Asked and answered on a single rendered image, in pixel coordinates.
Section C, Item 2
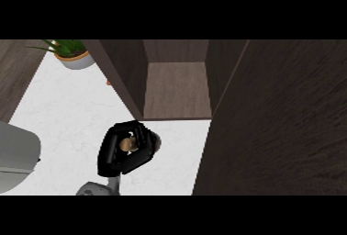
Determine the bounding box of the dark wine bottle with cork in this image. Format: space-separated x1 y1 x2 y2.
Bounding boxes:
118 134 162 154

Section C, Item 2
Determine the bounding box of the open dark wooden cabinet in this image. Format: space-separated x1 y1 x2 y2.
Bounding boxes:
79 39 249 122

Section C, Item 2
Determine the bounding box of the dark wooden cabinet door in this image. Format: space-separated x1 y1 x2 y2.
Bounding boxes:
190 39 347 196

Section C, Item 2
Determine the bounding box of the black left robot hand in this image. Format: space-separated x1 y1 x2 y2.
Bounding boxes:
96 119 159 178

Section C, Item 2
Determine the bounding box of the dark wooden panel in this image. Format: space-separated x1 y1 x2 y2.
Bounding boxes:
0 39 48 124

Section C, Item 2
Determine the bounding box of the pale grey rounded appliance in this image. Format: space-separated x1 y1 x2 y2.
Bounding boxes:
0 120 43 195

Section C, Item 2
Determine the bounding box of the green plant in white pot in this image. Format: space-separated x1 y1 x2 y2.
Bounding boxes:
25 39 97 71

